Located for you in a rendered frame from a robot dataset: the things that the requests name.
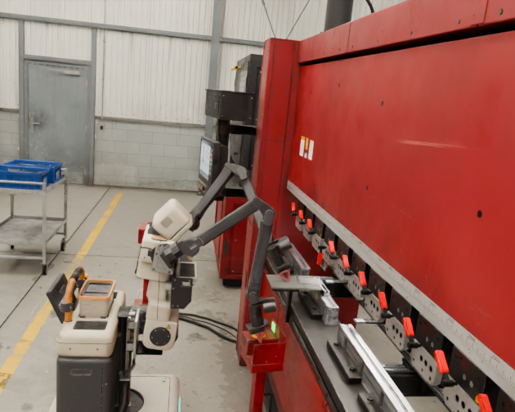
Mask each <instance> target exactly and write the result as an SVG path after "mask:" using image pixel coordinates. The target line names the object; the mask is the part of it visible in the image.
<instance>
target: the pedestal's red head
mask: <svg viewBox="0 0 515 412"><path fill-rule="evenodd" d="M272 321H273V319H272V320H271V326H272ZM274 322H275V321H274ZM276 326H278V324H277V323H275V332H276ZM278 327H279V326H278ZM279 329H280V327H279ZM280 332H281V333H283V331H282V330H281V329H280ZM283 334H284V333H283ZM265 335H266V336H265V338H263V339H262V343H260V342H259V341H258V339H257V338H254V337H252V335H251V334H250V333H249V331H242V336H241V344H240V354H241V356H242V357H243V358H244V361H245V363H246V365H247V366H248V368H249V370H250V372H251V374H256V373H266V372H276V371H282V370H283V365H284V352H285V345H286V338H287V337H286V336H285V334H284V342H283V343H278V340H279V339H278V338H277V337H276V336H275V333H274V332H273V331H272V330H271V329H265Z"/></svg>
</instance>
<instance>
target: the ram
mask: <svg viewBox="0 0 515 412"><path fill-rule="evenodd" d="M302 137H305V141H304V148H303V156H301V155H300V146H301V139H302ZM307 138H308V146H307V150H305V148H306V140H307ZM310 140H313V141H314V146H313V152H312V160H311V161H310V160H309V159H308V153H309V146H310ZM305 152H307V158H305V157H304V155H305ZM288 180H289V181H291V182H292V183H293V184H294V185H295V186H296V187H297V188H298V189H299V190H301V191H302V192H303V193H304V194H305V195H307V196H308V197H309V198H310V199H312V200H313V201H314V202H315V203H316V204H318V205H319V206H320V207H321V208H323V209H324V210H325V211H326V212H327V213H328V214H329V215H330V216H331V217H333V218H334V219H335V220H336V221H337V222H339V223H340V224H341V225H342V226H344V227H345V228H346V229H347V230H348V231H350V232H351V233H352V234H353V235H354V236H355V237H356V238H357V239H359V240H360V241H361V242H362V243H363V244H365V245H366V246H367V247H368V248H369V249H371V250H372V251H373V252H374V253H376V254H377V255H378V256H379V257H380V258H382V259H383V260H384V261H385V262H386V263H387V264H388V265H389V266H391V267H392V268H393V269H394V270H395V271H397V272H398V273H399V274H400V275H402V276H403V277H404V278H405V279H406V280H408V281H409V282H410V283H411V284H412V285H413V286H414V287H415V288H416V289H418V290H419V291H420V292H421V293H423V294H424V295H425V296H426V297H427V298H429V299H430V300H431V301H432V302H434V303H435V304H436V305H437V306H438V307H440V309H442V310H443V311H444V312H445V313H446V314H447V315H449V316H450V317H451V318H452V319H453V320H455V321H456V322H457V323H458V324H460V325H461V326H462V327H463V328H464V329H466V330H467V331H468V332H469V333H470V334H471V335H472V336H473V337H474V338H476V339H477V340H478V341H479V342H481V343H482V344H483V345H484V346H485V347H487V348H488V349H489V350H490V351H492V352H493V353H494V354H495V355H496V356H497V357H499V358H500V359H501V360H502V361H503V362H504V363H505V364H506V365H508V366H509V367H510V368H511V369H513V370H514V371H515V30H514V31H508V32H504V33H499V34H490V35H485V36H480V37H475V38H465V39H460V40H456V41H451V42H446V43H437V44H432V45H427V46H421V47H413V48H408V49H403V50H398V51H389V52H384V53H379V54H373V55H369V56H360V57H355V58H350V59H345V60H336V61H330V62H326V63H321V64H316V65H307V66H302V67H300V72H299V80H298V94H297V101H296V110H295V117H294V125H293V139H292V147H291V155H290V162H289V176H288ZM287 189H288V190H289V191H290V192H292V193H293V194H294V195H295V196H296V197H297V198H298V199H299V200H300V201H301V202H302V203H303V204H305V205H306V206H307V207H308V208H309V209H310V210H311V211H312V212H313V213H314V214H315V215H316V216H317V217H318V218H319V219H320V220H321V221H322V222H323V223H324V224H325V225H326V226H328V227H329V228H330V229H331V230H332V231H333V232H334V233H335V234H336V235H337V236H338V237H339V238H341V239H342V240H343V241H344V242H345V243H346V244H347V245H348V246H349V247H350V248H351V249H353V250H354V251H355V252H356V253H357V254H358V255H359V256H360V257H361V258H362V259H363V260H364V261H365V262H367V263H368V264H369V265H370V266H371V267H372V268H373V269H374V270H375V271H376V272H377V273H379V274H380V275H381V276H382V277H383V278H384V279H385V280H386V281H387V282H388V283H389V284H390V285H391V286H392V287H393V288H394V289H395V290H396V291H397V292H398V293H399V294H400V295H401V296H403V297H404V298H405V299H406V300H407V301H408V302H409V303H410V304H411V305H412V306H413V307H415V308H416V309H417V310H418V311H419V312H420V313H421V314H422V315H423V316H424V317H425V318H426V319H428V320H429V321H430V322H431V323H432V324H433V325H434V326H435V327H436V328H437V329H438V330H439V331H441V332H442V333H443V334H444V335H445V336H446V337H447V338H448V339H449V340H450V341H451V342H452V343H453V344H454V345H455V346H456V347H457V348H458V349H459V350H460V351H461V352H462V353H463V354H465V355H466V356H467V357H468V358H469V359H470V360H471V361H472V362H473V363H474V364H475V365H477V366H478V367H479V368H480V369H481V370H482V371H483V372H484V373H485V374H486V375H487V376H488V377H490V378H491V379H492V380H493V381H494V382H495V383H496V384H497V385H498V386H499V387H500V388H502V389H503V390H504V391H505V392H506V393H507V394H508V395H509V396H510V397H511V398H512V399H513V400H514V401H515V387H514V386H513V385H512V384H511V383H510V382H509V381H508V380H507V379H506V378H504V377H503V376H502V375H501V374H500V373H499V372H498V371H496V370H495V369H494V368H493V367H492V366H491V365H489V364H488V363H487V362H486V361H485V360H484V359H483V358H481V357H480V356H479V355H478V354H477V353H476V352H475V351H474V350H473V349H472V348H471V347H470V346H469V345H468V344H466V343H465V342H464V341H463V340H462V339H461V338H459V337H458V336H457V335H456V334H455V333H454V332H453V331H451V330H450V329H449V328H448V327H447V326H446V325H445V324H443V323H442V322H441V321H440V320H439V319H438V318H437V317H435V316H434V315H433V314H432V313H431V312H430V311H429V310H428V309H427V308H426V307H425V306H424V305H423V304H422V303H420V302H419V301H418V300H417V299H416V298H415V297H413V296H412V295H411V294H410V293H409V292H408V291H407V290H405V289H404V288H403V287H402V286H401V285H400V284H398V283H397V282H396V281H395V280H394V279H393V278H392V277H391V276H390V275H389V274H388V273H387V272H386V271H385V270H383V269H382V268H381V267H380V266H379V265H378V264H377V263H375V262H374V261H373V260H372V259H371V258H370V257H368V256H367V255H366V254H365V253H364V252H363V251H362V250H361V249H359V248H358V247H357V246H356V245H355V244H354V243H352V242H351V241H350V240H349V239H348V238H347V237H346V236H345V235H344V234H343V233H342V232H341V231H340V230H338V229H337V228H336V227H335V226H334V225H333V224H332V223H331V222H329V221H328V220H327V219H326V218H325V217H324V216H322V215H321V214H320V213H319V212H318V211H317V210H316V209H314V208H313V207H312V206H311V205H310V204H309V203H308V202H307V201H306V200H305V199H304V198H303V197H302V196H301V195H299V194H298V193H297V192H296V191H295V190H294V189H292V188H291V187H290V186H289V185H288V184H287Z"/></svg>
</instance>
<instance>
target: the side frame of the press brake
mask: <svg viewBox="0 0 515 412"><path fill-rule="evenodd" d="M299 44H300V41H298V40H291V39H283V38H268V39H267V40H266V41H264V48H263V57H262V74H261V83H260V92H259V101H258V110H257V126H256V136H255V145H254V154H253V171H252V180H251V181H252V183H253V187H254V190H255V191H256V194H257V197H258V198H259V199H261V200H263V201H264V202H266V203H267V204H269V205H270V206H271V207H272V208H273V209H274V210H275V218H274V219H273V227H272V231H271V233H272V234H273V237H274V240H277V239H279V238H282V237H285V236H288V238H289V241H290V243H293V245H294V246H295V248H296V249H297V250H298V251H299V253H300V254H301V255H302V257H303V258H304V260H305V261H306V263H307V264H308V266H309V267H310V268H311V270H310V271H309V276H312V275H315V276H331V277H332V275H331V274H332V270H331V269H330V268H329V267H328V266H327V268H325V271H324V270H323V269H322V267H321V266H320V265H317V256H318V252H317V251H316V250H315V249H314V247H313V246H312V242H311V241H308V240H307V239H306V238H305V236H304V235H303V231H300V230H299V229H298V228H297V227H296V226H295V220H296V216H292V215H291V214H292V209H291V203H295V209H296V211H295V213H297V211H298V198H297V197H296V196H295V195H294V194H293V193H292V192H290V191H289V190H288V189H287V183H288V176H289V162H290V155H291V147H292V139H293V125H294V117H295V110H296V101H297V94H298V80H299V72H300V67H302V66H307V65H308V64H300V63H298V52H299ZM258 232H259V230H258V226H257V223H256V222H255V219H254V217H253V215H252V214H251V215H250V216H248V224H247V233H246V241H245V251H244V268H243V276H242V285H241V295H240V311H239V320H238V329H237V339H236V347H235V349H236V351H237V355H238V358H239V365H240V366H247V365H246V363H245V361H244V358H243V357H242V356H241V354H240V344H241V336H242V331H249V330H248V329H247V328H246V324H247V323H251V319H250V314H249V304H250V301H249V300H248V298H247V293H246V291H247V287H248V283H249V277H250V273H251V269H252V265H253V257H254V253H255V248H256V244H257V240H258ZM333 300H334V301H335V302H336V303H337V305H338V306H339V312H338V320H339V321H340V323H341V324H345V325H346V324H349V325H352V326H353V327H354V329H356V323H355V322H354V320H353V319H357V315H358V309H359V303H358V301H357V300H356V299H355V298H333Z"/></svg>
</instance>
